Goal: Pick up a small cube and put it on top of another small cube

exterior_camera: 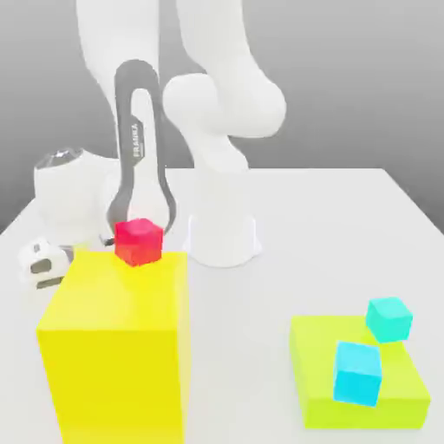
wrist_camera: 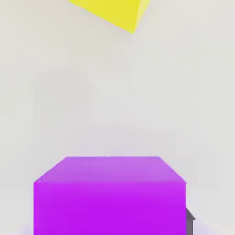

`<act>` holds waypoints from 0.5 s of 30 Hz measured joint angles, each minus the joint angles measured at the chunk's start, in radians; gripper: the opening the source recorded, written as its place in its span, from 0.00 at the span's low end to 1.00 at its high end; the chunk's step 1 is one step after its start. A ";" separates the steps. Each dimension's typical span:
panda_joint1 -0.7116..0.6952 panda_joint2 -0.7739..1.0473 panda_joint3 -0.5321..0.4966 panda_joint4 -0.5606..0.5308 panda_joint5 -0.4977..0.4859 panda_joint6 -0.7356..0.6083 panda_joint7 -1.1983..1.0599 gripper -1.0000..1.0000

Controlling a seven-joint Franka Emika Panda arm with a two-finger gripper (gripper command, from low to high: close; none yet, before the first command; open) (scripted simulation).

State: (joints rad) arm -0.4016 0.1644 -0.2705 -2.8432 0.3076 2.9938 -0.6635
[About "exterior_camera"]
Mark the small red cube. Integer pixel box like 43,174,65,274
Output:
114,218,165,268

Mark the small teal cube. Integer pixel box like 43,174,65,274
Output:
365,297,415,344

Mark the small cyan cube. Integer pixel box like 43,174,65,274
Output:
332,340,383,408

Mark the large yellow box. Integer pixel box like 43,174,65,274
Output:
36,248,191,444

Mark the large lime green box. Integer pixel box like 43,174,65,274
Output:
289,314,432,430

